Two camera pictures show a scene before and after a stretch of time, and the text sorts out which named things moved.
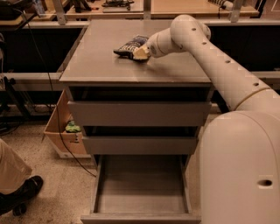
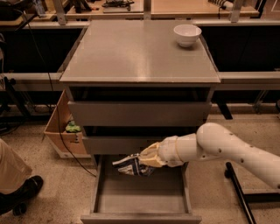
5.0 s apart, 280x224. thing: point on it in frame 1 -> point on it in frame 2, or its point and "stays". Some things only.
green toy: [72, 127] stays
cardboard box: [67, 144] stays
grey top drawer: [138, 113] stays
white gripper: [152, 46] -> [168, 150]
